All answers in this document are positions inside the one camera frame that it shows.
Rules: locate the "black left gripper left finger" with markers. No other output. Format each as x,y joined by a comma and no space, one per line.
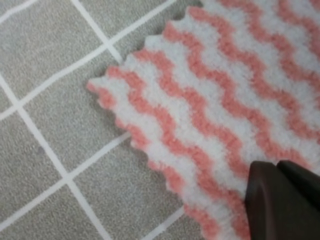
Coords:
275,209

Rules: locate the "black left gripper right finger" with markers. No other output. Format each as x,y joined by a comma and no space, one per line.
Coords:
306,182

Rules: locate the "pink white wavy towel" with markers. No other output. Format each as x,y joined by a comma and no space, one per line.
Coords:
232,82

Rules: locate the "grey checked tablecloth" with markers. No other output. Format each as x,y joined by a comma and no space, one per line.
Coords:
67,172

